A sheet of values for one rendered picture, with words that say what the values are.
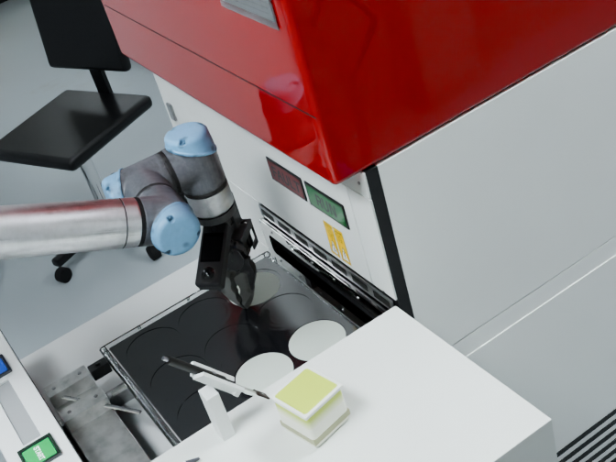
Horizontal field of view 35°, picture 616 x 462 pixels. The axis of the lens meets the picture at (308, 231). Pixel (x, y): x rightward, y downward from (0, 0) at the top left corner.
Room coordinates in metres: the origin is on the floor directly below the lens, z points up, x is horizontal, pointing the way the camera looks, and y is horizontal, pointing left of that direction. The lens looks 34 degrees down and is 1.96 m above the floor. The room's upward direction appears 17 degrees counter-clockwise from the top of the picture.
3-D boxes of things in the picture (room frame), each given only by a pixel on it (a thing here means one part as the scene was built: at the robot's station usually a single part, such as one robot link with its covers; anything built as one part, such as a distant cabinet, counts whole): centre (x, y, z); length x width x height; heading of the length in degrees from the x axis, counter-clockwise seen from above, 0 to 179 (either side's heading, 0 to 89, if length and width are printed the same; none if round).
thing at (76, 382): (1.35, 0.48, 0.89); 0.08 x 0.03 x 0.03; 113
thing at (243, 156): (1.59, 0.05, 1.02); 0.81 x 0.03 x 0.40; 23
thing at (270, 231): (1.42, -0.01, 0.89); 0.44 x 0.02 x 0.10; 23
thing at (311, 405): (1.01, 0.07, 1.00); 0.07 x 0.07 x 0.07; 35
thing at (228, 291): (1.43, 0.15, 0.95); 0.06 x 0.03 x 0.09; 157
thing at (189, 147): (1.42, 0.14, 1.21); 0.09 x 0.08 x 0.11; 108
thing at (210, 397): (1.05, 0.19, 1.03); 0.06 x 0.04 x 0.13; 113
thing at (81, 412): (1.27, 0.45, 0.89); 0.08 x 0.03 x 0.03; 113
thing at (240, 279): (1.42, 0.13, 0.95); 0.06 x 0.03 x 0.09; 157
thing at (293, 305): (1.32, 0.18, 0.90); 0.34 x 0.34 x 0.01; 23
